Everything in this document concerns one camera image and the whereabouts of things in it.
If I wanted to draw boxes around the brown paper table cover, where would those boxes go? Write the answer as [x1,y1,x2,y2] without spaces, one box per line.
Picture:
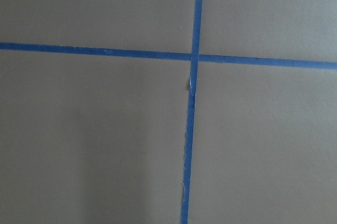
[1,0,336,223]

